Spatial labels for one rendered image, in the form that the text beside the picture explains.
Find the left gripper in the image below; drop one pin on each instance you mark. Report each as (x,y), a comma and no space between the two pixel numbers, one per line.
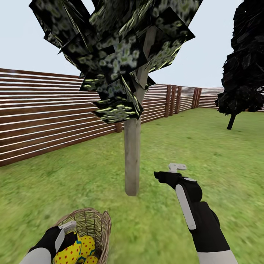
(70,239)

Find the wicker basket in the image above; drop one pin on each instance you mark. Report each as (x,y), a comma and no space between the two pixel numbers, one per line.
(102,243)

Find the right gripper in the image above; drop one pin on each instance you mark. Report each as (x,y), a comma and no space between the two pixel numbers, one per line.
(165,177)

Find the tree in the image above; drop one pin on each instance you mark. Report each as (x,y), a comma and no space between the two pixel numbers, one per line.
(243,77)
(115,48)

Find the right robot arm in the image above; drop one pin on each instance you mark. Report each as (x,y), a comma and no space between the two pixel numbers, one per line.
(203,223)

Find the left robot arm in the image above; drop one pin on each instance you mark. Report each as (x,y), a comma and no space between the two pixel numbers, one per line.
(53,241)

